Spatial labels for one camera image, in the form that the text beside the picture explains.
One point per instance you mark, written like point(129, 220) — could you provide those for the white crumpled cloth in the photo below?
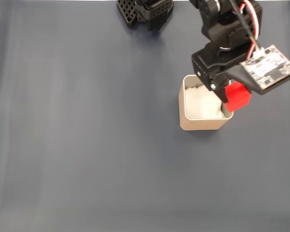
point(200, 104)

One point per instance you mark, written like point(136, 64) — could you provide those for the beige square box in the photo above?
point(198, 124)

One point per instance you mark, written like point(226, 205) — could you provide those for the camera circuit board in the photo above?
point(270, 66)

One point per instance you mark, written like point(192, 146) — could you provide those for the red cube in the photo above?
point(238, 97)

